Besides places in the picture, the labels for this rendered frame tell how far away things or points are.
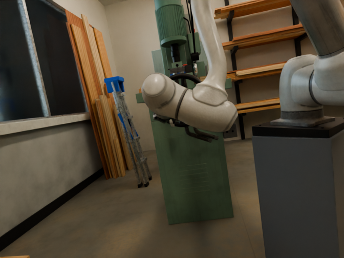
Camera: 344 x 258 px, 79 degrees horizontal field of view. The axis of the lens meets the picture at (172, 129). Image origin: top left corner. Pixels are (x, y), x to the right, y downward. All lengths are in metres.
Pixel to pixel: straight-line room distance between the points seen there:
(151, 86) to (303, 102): 0.61
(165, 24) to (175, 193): 1.10
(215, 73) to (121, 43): 3.60
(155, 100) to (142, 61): 3.41
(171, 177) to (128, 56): 3.02
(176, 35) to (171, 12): 0.15
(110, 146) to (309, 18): 2.38
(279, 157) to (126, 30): 3.64
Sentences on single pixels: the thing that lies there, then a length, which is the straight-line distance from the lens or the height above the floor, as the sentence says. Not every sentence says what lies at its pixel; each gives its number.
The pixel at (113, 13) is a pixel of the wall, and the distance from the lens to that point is 4.37.
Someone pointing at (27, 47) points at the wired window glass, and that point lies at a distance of 2.54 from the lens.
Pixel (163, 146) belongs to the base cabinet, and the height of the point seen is 0.54.
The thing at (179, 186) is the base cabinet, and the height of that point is 0.26.
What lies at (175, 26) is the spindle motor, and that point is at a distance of 1.49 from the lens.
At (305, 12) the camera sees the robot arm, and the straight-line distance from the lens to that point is 0.79.
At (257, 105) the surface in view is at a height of 0.58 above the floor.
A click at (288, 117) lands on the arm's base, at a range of 0.99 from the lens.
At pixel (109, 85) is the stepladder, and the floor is 1.08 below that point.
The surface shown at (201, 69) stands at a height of 1.02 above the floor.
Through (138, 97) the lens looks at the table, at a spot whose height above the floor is 0.87.
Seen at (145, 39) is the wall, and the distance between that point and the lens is 4.05.
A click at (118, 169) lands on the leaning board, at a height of 0.10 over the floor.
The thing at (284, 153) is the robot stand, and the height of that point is 0.53.
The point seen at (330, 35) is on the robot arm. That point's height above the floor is 0.92.
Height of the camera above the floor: 0.80
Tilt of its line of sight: 7 degrees down
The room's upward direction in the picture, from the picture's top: 9 degrees counter-clockwise
